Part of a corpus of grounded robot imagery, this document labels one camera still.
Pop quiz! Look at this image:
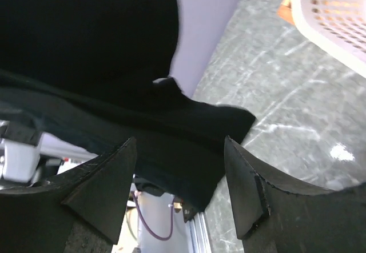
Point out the wooden hanger rack frame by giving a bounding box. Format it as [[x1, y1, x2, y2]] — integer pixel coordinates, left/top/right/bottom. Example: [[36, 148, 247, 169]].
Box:
[[277, 0, 295, 25]]

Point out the black boxer underwear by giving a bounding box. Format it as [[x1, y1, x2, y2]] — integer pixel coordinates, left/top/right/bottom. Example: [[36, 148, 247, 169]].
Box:
[[1, 0, 256, 211]]

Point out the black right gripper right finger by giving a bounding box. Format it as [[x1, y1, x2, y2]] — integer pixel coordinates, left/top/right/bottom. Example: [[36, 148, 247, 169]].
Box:
[[224, 138, 365, 253]]

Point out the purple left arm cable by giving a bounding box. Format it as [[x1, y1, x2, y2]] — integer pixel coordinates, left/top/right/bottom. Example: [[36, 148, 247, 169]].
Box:
[[132, 191, 175, 241]]

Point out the aluminium mounting rail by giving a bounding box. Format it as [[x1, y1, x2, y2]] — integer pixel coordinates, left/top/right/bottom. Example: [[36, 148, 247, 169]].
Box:
[[185, 213, 212, 253]]

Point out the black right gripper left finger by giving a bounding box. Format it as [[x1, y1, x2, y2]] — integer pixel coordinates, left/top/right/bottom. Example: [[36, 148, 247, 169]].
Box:
[[1, 138, 137, 253]]

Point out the white perforated plastic basket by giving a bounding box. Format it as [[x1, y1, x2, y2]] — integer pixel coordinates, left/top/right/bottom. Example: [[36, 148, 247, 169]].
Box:
[[291, 0, 365, 77]]

